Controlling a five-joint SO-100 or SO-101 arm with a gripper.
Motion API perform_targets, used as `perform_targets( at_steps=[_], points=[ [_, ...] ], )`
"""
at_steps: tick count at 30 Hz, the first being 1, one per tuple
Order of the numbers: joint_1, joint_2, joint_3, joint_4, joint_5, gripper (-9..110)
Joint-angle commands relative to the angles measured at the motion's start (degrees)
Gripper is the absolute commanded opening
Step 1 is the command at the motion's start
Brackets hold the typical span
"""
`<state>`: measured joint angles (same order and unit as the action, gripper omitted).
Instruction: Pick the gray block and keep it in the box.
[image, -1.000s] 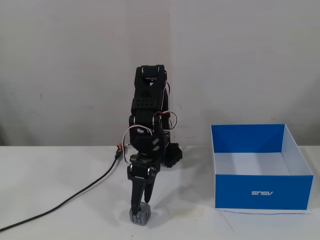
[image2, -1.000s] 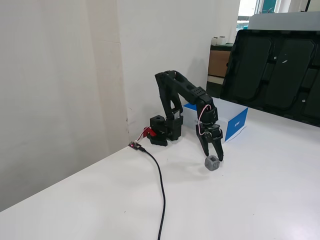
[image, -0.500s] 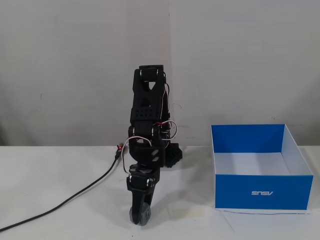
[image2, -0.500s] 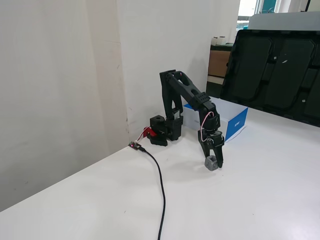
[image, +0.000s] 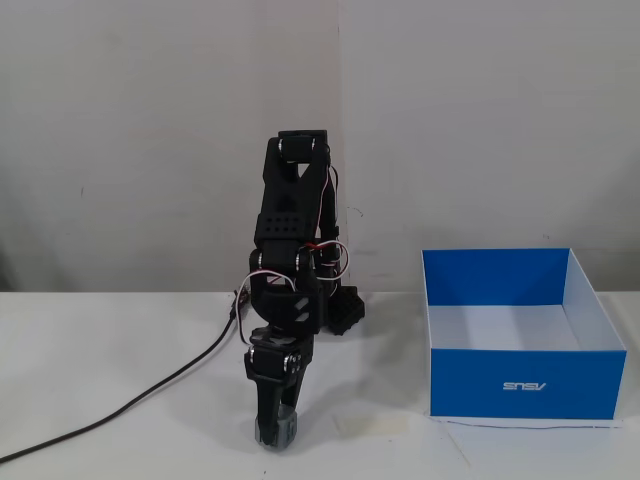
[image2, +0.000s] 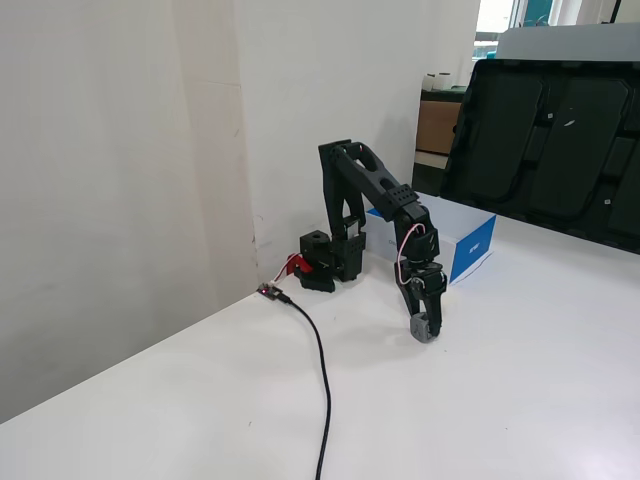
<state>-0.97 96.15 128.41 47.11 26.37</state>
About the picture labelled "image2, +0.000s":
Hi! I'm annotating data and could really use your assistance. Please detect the black braided cable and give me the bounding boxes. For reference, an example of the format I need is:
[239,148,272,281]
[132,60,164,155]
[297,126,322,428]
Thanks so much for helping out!
[279,294,333,480]

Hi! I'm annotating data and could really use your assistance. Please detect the brown cardboard box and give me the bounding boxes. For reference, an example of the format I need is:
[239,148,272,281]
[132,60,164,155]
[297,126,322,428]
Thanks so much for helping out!
[415,99,463,155]

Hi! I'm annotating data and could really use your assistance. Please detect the black plastic tray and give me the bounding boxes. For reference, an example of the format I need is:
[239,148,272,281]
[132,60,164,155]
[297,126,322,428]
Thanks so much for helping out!
[439,58,640,254]

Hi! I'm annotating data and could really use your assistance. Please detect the gray cube block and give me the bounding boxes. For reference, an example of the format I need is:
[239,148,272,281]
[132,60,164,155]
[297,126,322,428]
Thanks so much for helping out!
[410,313,434,346]

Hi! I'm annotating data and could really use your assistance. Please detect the white and blue box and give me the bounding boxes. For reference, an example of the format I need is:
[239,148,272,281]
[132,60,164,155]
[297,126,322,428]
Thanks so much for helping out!
[364,192,498,286]

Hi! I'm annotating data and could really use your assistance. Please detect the red clamp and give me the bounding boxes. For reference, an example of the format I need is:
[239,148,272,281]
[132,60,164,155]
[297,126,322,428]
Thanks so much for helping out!
[283,253,315,277]

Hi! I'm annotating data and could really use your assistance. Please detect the white pink servo wire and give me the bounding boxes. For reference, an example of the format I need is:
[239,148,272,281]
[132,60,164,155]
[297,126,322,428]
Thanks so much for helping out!
[394,223,427,287]

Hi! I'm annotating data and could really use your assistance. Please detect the gray panel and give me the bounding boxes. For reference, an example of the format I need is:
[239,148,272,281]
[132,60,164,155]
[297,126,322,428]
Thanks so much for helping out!
[496,22,640,64]

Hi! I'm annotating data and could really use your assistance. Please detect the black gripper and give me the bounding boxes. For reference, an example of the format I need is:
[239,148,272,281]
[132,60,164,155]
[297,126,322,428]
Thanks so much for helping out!
[395,257,448,340]

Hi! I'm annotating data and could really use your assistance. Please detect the small controller board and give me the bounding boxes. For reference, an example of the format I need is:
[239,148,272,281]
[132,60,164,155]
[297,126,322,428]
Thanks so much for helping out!
[256,282,294,305]

